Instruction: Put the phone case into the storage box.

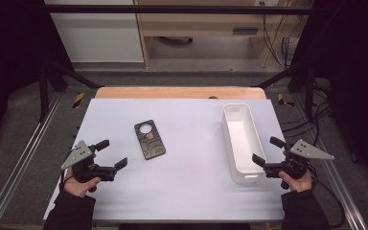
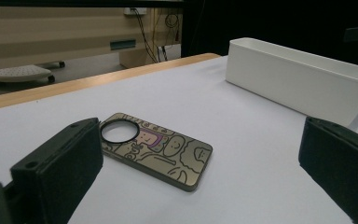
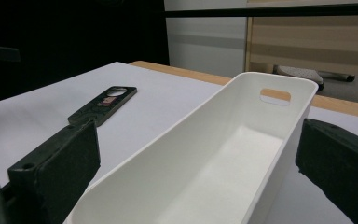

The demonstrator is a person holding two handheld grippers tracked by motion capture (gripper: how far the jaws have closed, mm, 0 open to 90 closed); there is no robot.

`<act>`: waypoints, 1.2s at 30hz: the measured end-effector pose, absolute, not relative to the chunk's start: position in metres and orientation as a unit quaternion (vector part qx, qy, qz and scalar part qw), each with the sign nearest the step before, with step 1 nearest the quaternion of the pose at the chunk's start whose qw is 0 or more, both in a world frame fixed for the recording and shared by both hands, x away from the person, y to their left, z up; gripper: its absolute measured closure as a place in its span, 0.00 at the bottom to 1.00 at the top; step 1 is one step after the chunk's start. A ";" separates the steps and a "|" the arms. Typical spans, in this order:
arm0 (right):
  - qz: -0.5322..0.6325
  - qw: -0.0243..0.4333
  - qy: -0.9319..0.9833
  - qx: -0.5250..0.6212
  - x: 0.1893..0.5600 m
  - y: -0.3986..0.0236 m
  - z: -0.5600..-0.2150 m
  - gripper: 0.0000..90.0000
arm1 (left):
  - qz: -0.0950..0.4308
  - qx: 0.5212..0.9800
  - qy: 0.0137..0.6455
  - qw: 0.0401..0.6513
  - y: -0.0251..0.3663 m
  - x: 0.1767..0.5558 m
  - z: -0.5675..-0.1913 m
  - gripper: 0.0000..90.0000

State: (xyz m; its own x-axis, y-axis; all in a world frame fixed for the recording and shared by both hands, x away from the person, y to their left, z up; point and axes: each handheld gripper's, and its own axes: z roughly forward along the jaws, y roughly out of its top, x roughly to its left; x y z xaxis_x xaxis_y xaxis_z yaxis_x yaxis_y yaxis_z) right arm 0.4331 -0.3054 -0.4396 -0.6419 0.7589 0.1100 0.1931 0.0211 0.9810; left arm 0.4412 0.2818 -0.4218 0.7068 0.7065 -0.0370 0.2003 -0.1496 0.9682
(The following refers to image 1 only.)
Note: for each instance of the black metal frame stand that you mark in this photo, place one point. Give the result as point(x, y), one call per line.
point(44, 92)
point(309, 92)

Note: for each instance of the black curtain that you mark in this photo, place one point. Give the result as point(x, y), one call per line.
point(9, 48)
point(357, 80)

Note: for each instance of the grey desk label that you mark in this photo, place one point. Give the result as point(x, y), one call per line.
point(245, 31)

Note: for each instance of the white cabinet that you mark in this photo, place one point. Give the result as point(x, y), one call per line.
point(99, 38)

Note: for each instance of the yellow black hazard tape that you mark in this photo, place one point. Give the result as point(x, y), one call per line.
point(78, 100)
point(284, 101)

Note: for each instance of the aluminium rail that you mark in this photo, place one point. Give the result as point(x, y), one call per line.
point(338, 188)
point(19, 159)

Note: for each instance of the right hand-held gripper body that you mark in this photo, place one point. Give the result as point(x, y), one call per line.
point(295, 161)

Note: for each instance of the person's right hand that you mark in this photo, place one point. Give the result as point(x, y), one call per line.
point(297, 182)

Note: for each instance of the person's left hand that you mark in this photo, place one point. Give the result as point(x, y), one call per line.
point(78, 187)

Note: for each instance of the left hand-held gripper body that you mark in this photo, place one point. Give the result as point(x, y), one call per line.
point(86, 169)

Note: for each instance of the white plastic bin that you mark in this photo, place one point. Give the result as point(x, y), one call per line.
point(243, 143)

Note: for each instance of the white table cover board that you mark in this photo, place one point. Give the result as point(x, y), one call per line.
point(188, 191)

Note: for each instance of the black horizontal frame bar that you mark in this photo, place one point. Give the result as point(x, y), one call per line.
point(172, 9)

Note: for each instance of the light wooden desk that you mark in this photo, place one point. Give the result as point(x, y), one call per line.
point(201, 22)

